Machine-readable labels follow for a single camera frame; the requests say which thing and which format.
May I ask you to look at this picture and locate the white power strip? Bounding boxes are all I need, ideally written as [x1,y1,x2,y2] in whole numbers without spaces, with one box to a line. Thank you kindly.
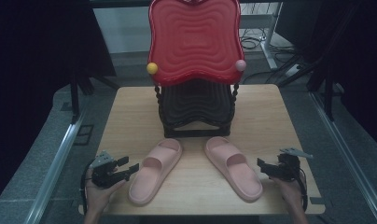
[284,63,303,78]

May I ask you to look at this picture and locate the black tripod stand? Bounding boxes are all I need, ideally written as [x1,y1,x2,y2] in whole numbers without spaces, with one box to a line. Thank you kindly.
[68,69,119,125]
[276,52,339,123]

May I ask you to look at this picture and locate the black floor cables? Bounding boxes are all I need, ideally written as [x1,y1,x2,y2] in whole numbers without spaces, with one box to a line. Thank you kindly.
[240,27,300,86]

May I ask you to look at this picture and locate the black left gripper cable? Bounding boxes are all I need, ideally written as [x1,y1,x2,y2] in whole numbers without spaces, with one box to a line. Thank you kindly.
[79,159,96,207]

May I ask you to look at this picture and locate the dark curtain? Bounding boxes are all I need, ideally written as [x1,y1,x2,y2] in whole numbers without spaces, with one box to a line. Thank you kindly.
[274,0,377,154]
[0,0,118,206]

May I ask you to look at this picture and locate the person's right hand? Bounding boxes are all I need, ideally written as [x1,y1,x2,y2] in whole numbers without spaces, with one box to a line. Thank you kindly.
[270,176,304,213]

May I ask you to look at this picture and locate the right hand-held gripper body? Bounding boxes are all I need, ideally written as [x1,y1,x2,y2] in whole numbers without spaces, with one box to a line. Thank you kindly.
[270,147,314,183]

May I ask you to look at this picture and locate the red wavy shelf top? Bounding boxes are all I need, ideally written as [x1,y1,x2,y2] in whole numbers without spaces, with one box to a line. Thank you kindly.
[146,0,247,139]

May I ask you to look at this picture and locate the metal floor rail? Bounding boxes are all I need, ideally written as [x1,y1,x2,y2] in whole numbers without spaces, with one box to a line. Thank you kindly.
[308,91,377,224]
[23,105,89,224]

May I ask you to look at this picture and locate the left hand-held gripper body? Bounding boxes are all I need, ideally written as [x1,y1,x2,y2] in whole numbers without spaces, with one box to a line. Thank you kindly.
[90,150,129,189]

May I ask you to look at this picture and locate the white metal desk frame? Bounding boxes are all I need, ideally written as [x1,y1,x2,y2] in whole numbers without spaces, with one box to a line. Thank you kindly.
[239,1,284,71]

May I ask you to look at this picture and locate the pink slipper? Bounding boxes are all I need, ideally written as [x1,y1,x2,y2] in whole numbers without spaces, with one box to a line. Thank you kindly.
[203,135,264,203]
[128,137,184,206]

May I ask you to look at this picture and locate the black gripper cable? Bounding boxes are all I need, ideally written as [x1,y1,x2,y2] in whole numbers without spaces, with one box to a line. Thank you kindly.
[79,159,96,207]
[297,169,309,213]

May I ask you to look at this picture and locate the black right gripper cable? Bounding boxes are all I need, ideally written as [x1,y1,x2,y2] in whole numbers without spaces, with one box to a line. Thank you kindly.
[297,169,309,213]

